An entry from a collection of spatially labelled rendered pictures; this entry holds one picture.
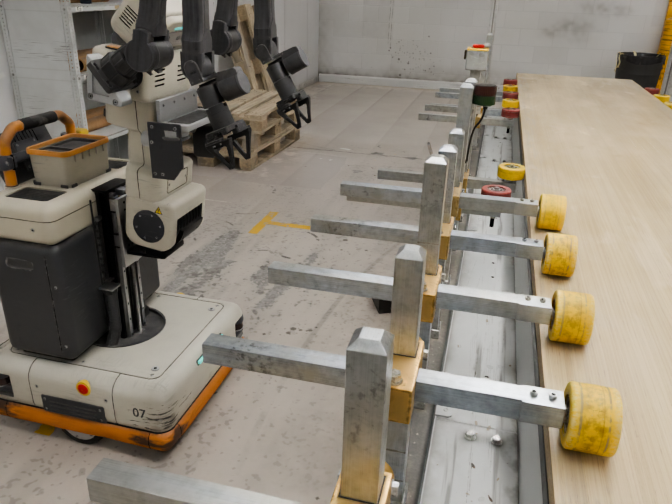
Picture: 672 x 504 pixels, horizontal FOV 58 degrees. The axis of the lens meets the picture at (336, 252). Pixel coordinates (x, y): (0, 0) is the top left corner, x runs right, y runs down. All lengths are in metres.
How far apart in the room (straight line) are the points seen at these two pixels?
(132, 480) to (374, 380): 0.27
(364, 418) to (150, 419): 1.50
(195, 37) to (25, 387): 1.26
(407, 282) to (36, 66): 3.38
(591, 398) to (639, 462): 0.10
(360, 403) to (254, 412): 1.73
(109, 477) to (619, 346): 0.75
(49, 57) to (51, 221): 2.07
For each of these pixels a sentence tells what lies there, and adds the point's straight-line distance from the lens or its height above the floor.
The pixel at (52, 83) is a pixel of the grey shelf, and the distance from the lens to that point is 3.89.
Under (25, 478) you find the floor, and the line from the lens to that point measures 2.19.
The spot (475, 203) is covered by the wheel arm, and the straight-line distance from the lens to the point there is 1.45.
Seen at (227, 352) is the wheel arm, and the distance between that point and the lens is 0.83.
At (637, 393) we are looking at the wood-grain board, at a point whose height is 0.90.
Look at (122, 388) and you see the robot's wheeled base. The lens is 2.00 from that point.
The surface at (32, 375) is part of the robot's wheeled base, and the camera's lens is 2.17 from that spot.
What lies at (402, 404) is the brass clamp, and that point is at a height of 0.95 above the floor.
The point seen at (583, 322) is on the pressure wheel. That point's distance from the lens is 0.98.
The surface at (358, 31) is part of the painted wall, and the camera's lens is 9.61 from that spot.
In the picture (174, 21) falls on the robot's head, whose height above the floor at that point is 1.30.
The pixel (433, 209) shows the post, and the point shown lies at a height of 1.08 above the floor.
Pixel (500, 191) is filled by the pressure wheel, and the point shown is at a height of 0.91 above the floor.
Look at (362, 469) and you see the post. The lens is 0.58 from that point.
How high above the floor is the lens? 1.41
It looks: 24 degrees down
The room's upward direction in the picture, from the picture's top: 2 degrees clockwise
